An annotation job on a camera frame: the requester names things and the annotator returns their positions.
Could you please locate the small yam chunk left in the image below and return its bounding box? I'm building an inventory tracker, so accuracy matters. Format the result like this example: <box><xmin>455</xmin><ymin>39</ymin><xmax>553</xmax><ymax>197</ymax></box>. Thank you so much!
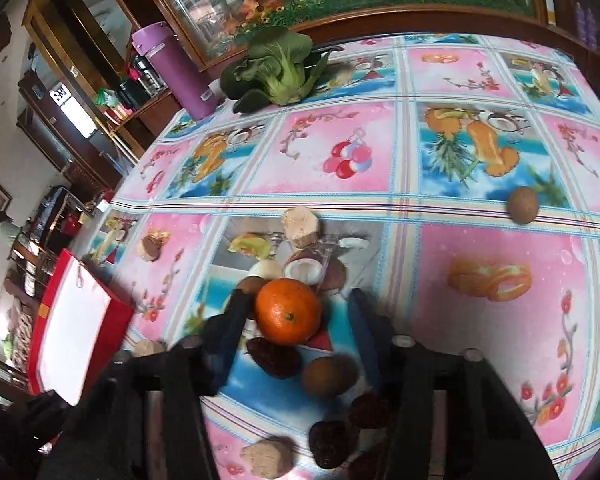
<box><xmin>137</xmin><ymin>231</ymin><xmax>171</xmax><ymax>262</ymax></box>

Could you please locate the purple thermos bottle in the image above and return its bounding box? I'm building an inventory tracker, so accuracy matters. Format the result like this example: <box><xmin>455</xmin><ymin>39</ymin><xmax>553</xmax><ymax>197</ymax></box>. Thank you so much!
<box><xmin>132</xmin><ymin>22</ymin><xmax>219</xmax><ymax>120</ymax></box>

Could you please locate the dark red jujube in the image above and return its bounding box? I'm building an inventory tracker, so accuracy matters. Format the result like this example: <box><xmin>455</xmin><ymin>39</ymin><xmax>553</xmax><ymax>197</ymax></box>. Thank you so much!
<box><xmin>348</xmin><ymin>390</ymin><xmax>389</xmax><ymax>429</ymax></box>
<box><xmin>308</xmin><ymin>420</ymin><xmax>360</xmax><ymax>469</ymax></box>
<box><xmin>246</xmin><ymin>337</ymin><xmax>302</xmax><ymax>379</ymax></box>

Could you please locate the red white tray box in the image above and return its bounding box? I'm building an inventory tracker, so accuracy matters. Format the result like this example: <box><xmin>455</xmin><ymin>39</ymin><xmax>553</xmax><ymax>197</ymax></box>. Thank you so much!
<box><xmin>27</xmin><ymin>250</ymin><xmax>133</xmax><ymax>406</ymax></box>

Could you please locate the orange tangerine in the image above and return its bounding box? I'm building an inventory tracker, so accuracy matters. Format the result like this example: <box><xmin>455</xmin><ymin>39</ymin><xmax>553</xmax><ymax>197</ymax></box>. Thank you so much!
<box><xmin>254</xmin><ymin>278</ymin><xmax>322</xmax><ymax>346</ymax></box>

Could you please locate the wooden cabinet shelf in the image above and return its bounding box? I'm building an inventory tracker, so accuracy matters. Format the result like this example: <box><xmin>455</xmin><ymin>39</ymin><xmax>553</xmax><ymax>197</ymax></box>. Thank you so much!
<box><xmin>18</xmin><ymin>0</ymin><xmax>181</xmax><ymax>195</ymax></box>

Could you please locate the brown round fruit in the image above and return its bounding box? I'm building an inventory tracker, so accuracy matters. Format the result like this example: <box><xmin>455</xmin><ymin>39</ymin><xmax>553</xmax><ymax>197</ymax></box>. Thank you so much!
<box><xmin>302</xmin><ymin>356</ymin><xmax>358</xmax><ymax>399</ymax></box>
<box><xmin>236</xmin><ymin>275</ymin><xmax>268</xmax><ymax>295</ymax></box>

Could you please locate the beige yam chunk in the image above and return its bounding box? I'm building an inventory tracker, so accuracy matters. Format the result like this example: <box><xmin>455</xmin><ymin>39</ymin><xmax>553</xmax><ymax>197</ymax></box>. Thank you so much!
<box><xmin>240</xmin><ymin>438</ymin><xmax>294</xmax><ymax>479</ymax></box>
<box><xmin>282</xmin><ymin>206</ymin><xmax>320</xmax><ymax>248</ymax></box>
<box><xmin>132</xmin><ymin>339</ymin><xmax>166</xmax><ymax>358</ymax></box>

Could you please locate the green bok choy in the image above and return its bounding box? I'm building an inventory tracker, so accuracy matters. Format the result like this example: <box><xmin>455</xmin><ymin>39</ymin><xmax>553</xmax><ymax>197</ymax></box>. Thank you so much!
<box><xmin>219</xmin><ymin>26</ymin><xmax>343</xmax><ymax>114</ymax></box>

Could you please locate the colourful fruit print tablecloth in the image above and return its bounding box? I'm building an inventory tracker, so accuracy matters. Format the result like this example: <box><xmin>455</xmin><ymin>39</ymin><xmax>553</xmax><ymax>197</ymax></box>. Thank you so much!
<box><xmin>85</xmin><ymin>34</ymin><xmax>600</xmax><ymax>479</ymax></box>

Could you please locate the far brown kiwi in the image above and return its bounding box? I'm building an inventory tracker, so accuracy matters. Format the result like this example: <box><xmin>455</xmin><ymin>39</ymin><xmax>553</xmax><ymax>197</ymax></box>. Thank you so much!
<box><xmin>506</xmin><ymin>186</ymin><xmax>540</xmax><ymax>226</ymax></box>

